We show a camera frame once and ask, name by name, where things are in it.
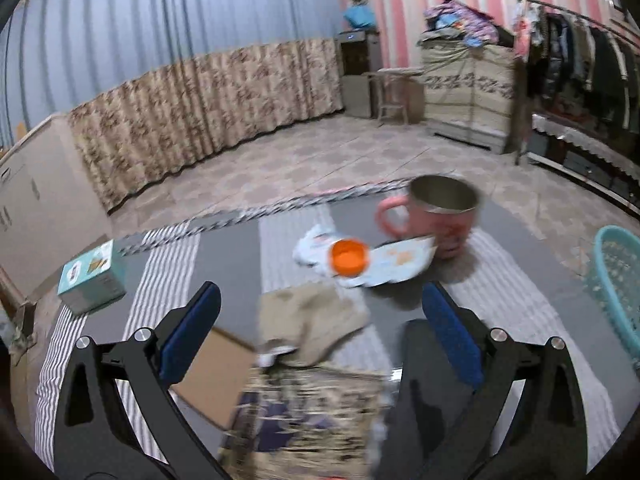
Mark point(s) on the metal clothes rack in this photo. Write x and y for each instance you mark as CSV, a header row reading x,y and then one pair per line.
x,y
575,14

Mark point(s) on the blue floral curtain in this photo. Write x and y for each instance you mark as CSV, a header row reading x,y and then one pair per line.
x,y
175,35

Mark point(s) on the pile of clothes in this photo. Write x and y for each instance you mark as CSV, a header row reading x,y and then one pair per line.
x,y
460,22

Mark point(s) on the teal plastic basket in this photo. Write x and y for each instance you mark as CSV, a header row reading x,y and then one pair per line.
x,y
615,280

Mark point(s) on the beige cloth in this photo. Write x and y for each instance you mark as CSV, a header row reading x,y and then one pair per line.
x,y
310,320

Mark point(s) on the white cabinet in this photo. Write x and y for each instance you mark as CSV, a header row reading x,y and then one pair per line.
x,y
50,185

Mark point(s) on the small round stool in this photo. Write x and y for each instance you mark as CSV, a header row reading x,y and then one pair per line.
x,y
395,72

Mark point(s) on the white printed wrapper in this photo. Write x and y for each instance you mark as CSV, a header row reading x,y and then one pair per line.
x,y
395,260

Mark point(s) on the black rectangular case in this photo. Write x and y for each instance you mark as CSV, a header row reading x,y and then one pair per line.
x,y
415,385

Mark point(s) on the grey white striped tablecloth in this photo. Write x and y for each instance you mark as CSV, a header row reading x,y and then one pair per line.
x,y
225,250

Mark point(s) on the pink white hanging garment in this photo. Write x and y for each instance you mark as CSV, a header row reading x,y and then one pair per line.
x,y
525,35

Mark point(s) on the teal tissue box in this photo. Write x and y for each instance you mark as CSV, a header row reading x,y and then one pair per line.
x,y
90,275

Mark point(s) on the white lace cloth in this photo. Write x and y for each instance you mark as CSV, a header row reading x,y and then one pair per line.
x,y
575,132

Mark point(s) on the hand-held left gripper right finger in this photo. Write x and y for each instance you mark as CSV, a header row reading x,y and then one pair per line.
x,y
452,335

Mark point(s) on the patterned snack bag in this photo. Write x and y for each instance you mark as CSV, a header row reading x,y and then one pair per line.
x,y
310,410

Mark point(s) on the row of hanging clothes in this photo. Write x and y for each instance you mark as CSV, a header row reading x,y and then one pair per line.
x,y
600,70

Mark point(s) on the beige fabric wardrobe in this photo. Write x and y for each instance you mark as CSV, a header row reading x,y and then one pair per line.
x,y
465,100

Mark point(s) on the grey water dispenser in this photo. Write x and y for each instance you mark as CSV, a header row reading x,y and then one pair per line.
x,y
357,75

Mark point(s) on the blue bottle cover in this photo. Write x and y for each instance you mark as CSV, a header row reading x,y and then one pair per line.
x,y
360,16

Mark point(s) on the pink metal mug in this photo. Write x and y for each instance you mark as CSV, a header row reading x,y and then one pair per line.
x,y
440,230

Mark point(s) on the brown cardboard piece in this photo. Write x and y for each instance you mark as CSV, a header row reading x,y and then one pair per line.
x,y
215,380

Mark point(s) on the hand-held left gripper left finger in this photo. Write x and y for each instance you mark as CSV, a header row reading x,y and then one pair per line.
x,y
192,332

